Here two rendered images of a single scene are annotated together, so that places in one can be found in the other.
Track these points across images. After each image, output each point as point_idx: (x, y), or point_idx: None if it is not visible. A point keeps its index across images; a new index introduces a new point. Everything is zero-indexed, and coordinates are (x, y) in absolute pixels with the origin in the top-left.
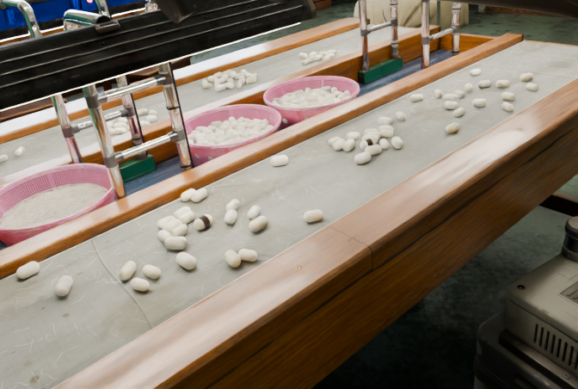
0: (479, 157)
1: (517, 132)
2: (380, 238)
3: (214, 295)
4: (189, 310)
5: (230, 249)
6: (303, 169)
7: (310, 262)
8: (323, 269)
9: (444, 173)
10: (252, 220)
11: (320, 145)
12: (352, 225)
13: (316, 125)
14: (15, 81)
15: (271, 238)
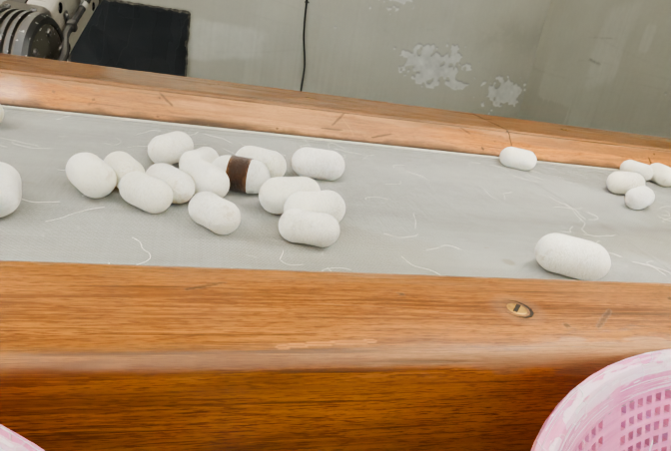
0: (169, 79)
1: (4, 59)
2: (449, 110)
3: (670, 149)
4: None
5: (670, 195)
6: (487, 231)
7: (548, 127)
8: (534, 122)
9: (263, 93)
10: (639, 175)
11: (359, 267)
12: (474, 121)
13: (307, 270)
14: None
15: (596, 180)
